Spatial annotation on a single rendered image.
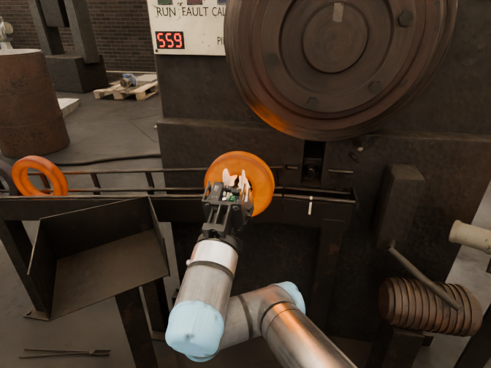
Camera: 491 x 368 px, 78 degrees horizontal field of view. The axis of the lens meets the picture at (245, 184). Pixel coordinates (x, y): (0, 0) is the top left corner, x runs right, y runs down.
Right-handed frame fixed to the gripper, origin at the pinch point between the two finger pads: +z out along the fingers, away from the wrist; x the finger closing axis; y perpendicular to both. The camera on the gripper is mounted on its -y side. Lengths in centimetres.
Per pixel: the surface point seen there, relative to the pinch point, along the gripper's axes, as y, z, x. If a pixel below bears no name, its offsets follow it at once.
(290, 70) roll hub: 18.0, 14.0, -9.7
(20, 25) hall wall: -141, 608, 636
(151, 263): -20.9, -11.4, 22.2
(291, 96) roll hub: 13.4, 11.6, -10.3
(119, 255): -21.8, -9.7, 32.3
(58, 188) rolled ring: -22, 13, 66
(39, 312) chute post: -82, -8, 96
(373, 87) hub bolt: 15.7, 11.5, -26.1
